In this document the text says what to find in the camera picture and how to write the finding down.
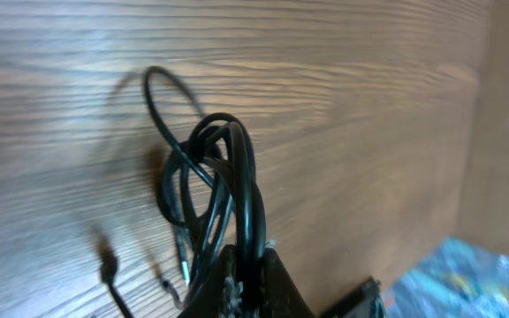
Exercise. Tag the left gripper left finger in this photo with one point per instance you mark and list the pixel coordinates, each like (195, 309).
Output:
(220, 294)

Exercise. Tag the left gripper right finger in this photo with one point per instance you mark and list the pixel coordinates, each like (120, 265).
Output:
(280, 297)

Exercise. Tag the brown cardboard sheet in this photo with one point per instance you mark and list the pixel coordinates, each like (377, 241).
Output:
(483, 216)

